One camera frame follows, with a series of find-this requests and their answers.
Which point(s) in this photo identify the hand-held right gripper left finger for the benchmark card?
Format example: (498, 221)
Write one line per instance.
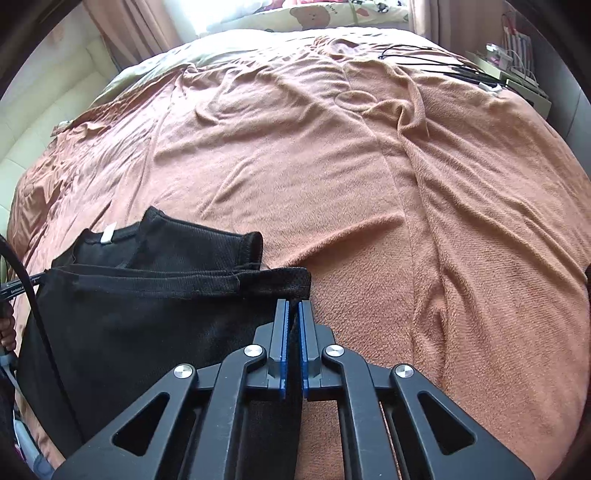
(282, 350)

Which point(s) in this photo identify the black mesh t-shirt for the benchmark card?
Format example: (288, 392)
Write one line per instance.
(138, 323)

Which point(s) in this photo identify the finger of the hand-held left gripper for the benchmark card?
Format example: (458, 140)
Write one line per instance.
(18, 285)

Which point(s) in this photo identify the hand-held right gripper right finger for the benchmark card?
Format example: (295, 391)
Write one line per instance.
(304, 350)

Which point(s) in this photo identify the cream padded headboard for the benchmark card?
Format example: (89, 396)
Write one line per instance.
(46, 106)

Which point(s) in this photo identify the brown fleece blanket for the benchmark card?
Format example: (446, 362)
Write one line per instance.
(369, 207)

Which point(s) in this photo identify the pale green bed sheet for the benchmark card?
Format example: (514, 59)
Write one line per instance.
(147, 69)

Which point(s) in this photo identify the person's left hand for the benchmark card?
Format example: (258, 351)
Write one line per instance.
(5, 333)

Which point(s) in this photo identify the beige storage box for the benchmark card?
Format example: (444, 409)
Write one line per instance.
(519, 78)

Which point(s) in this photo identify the pink curtain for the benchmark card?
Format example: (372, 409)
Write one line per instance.
(138, 27)
(431, 18)

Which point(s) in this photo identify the bear print pillow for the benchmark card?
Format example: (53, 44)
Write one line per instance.
(300, 14)

